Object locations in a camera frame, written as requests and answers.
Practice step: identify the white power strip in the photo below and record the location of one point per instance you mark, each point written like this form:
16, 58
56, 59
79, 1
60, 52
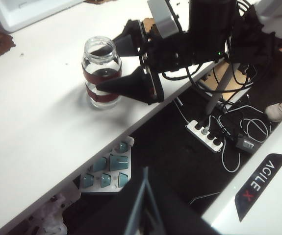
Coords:
192, 127

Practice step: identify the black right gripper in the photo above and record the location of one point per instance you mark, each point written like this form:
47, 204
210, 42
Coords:
170, 54

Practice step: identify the glass bottle with red belts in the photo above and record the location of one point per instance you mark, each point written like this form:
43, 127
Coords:
91, 76

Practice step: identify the grey teal button pad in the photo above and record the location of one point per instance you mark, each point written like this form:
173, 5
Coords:
117, 162

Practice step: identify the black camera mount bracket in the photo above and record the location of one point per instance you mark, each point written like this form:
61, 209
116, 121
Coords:
181, 25

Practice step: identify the beige sneaker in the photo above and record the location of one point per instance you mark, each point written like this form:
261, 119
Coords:
280, 110

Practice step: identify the white AgileX robot base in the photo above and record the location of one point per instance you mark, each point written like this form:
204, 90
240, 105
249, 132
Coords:
278, 195

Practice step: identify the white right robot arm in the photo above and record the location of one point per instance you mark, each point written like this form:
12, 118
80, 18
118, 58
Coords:
209, 19

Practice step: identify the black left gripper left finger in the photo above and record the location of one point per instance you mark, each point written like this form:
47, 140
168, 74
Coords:
116, 215

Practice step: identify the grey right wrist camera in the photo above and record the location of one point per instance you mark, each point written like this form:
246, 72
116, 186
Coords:
161, 19

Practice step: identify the crumpled white cloth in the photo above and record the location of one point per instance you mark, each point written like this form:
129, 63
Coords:
53, 220

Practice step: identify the white AUX water dispenser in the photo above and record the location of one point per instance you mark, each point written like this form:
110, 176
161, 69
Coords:
20, 12

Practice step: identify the black power adapter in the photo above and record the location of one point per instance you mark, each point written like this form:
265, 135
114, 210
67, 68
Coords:
247, 145

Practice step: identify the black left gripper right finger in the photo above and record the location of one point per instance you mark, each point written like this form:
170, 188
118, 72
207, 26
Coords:
175, 220

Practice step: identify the brown cardboard board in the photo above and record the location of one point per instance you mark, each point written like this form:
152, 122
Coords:
213, 80

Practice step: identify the grey metal rod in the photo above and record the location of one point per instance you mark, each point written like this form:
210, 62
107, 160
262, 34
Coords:
218, 94

